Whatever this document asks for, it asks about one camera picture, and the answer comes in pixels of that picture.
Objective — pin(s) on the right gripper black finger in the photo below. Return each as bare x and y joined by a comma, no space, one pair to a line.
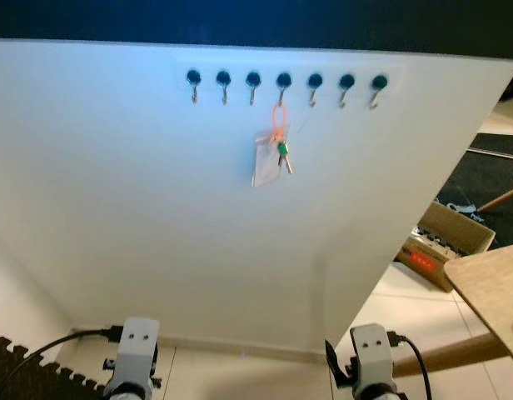
332,357

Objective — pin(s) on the black knob metal hook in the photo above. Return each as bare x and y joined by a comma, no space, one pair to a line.
223,78
284,80
379,82
193,77
253,78
315,81
346,81

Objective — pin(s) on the black foam puzzle mat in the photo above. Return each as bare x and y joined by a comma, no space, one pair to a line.
32,375

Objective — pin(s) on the light wooden table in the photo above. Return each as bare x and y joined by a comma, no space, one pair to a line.
494,287

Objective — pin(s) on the brown cardboard box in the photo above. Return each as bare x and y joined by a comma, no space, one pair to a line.
465,232

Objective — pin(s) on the green capped key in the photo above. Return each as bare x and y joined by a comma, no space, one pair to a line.
283,149

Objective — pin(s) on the wooden stick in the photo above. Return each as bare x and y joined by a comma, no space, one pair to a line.
502,198

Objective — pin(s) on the black rug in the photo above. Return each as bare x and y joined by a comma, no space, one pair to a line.
490,179

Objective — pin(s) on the white hook rail plate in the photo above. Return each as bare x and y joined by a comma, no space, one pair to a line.
208,73

